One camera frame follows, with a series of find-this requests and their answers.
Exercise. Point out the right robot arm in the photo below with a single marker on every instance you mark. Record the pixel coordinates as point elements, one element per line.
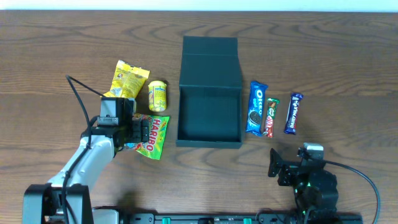
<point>315,191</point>

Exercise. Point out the purple Dairy Milk bar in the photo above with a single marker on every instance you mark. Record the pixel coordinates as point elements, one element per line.
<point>291,120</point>

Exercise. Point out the yellow snack bag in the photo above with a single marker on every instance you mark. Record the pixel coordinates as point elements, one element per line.
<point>127,81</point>

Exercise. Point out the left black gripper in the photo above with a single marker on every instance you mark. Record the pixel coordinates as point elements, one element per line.
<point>138,130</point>

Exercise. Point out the yellow candy canister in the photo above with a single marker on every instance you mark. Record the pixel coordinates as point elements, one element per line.
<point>157,96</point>

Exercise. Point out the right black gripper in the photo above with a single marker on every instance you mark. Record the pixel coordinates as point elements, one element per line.
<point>285,173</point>

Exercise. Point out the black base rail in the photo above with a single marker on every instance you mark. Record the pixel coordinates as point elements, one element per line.
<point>217,218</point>

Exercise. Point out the red green KitKat bar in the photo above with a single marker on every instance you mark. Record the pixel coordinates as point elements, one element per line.
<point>270,118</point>

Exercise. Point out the Haribo gummy candy bag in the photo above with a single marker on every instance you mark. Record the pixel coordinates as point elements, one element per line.
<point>153,143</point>

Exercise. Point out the blue Oreo cookie pack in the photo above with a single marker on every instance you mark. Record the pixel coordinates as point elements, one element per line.
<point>256,104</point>

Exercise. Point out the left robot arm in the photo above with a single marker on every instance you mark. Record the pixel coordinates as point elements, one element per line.
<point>65,198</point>

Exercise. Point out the dark green open box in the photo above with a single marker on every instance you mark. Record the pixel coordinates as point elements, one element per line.
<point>210,107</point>

